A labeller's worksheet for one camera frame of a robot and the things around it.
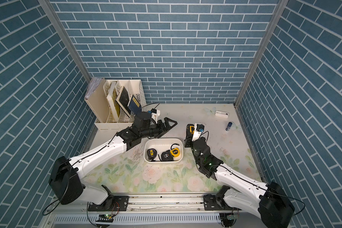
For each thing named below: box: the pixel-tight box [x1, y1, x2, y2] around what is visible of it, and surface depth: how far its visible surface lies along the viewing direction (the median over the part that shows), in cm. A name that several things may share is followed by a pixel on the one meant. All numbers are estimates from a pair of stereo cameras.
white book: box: [106, 81, 119, 123], surface depth 96 cm
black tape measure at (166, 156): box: [161, 149, 174, 162], surface depth 89 cm
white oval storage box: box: [143, 137, 184, 163], surface depth 95 cm
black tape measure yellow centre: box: [186, 123, 195, 138], surface depth 76 cm
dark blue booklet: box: [127, 94, 142, 116], surface depth 106 cm
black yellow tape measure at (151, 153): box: [146, 148, 158, 162], surface depth 91 cm
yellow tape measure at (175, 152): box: [170, 147, 181, 158], surface depth 93 cm
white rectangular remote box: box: [214, 110, 229, 119], surface depth 114 cm
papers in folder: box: [84, 76, 103, 100], surface depth 91 cm
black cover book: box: [115, 85, 132, 118], surface depth 101 cm
